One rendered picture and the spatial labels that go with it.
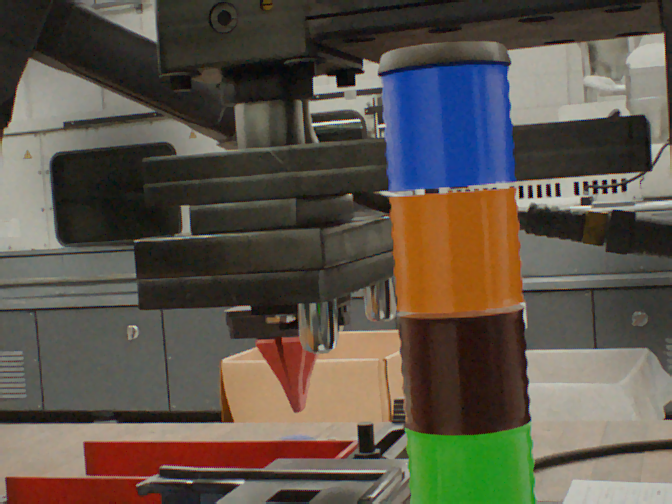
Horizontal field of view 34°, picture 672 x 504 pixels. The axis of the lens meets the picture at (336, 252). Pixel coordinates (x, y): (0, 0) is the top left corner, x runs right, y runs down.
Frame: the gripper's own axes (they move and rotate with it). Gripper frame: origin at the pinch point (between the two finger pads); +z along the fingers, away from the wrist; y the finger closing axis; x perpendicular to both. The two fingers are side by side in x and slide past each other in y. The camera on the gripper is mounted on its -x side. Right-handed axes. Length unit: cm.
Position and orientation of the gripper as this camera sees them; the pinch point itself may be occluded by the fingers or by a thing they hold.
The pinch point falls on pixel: (298, 402)
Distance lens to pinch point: 101.5
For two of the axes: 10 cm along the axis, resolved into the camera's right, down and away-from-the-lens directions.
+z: 1.0, 9.9, 0.6
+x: -3.0, 0.9, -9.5
